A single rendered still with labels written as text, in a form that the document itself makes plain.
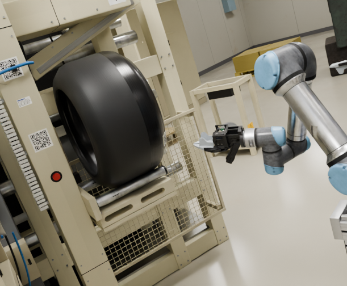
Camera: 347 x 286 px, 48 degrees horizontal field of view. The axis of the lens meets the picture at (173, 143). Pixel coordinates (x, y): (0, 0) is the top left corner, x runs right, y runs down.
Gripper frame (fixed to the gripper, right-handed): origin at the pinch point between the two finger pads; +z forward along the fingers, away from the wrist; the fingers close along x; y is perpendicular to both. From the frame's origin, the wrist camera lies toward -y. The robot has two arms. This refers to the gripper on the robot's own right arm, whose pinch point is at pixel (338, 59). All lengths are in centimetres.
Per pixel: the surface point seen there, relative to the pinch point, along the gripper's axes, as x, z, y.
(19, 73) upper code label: -140, 9, -61
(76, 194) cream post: -145, 9, -9
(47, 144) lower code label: -145, 9, -33
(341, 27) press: 322, 301, 78
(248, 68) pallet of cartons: 329, 585, 134
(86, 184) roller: -138, 30, -3
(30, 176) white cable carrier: -156, 9, -25
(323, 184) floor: 20, 72, 110
